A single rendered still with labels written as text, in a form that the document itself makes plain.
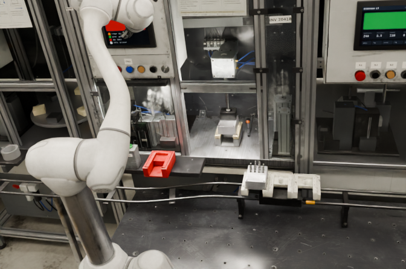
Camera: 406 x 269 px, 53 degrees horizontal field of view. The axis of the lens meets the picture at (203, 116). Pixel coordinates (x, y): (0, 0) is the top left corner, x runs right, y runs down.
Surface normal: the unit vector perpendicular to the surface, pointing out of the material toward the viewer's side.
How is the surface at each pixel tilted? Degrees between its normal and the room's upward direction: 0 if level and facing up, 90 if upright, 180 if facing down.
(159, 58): 90
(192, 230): 0
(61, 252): 0
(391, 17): 90
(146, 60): 90
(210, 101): 90
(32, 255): 0
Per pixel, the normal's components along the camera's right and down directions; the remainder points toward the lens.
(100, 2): 0.36, -0.21
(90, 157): -0.04, -0.36
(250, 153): -0.11, -0.86
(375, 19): -0.22, 0.51
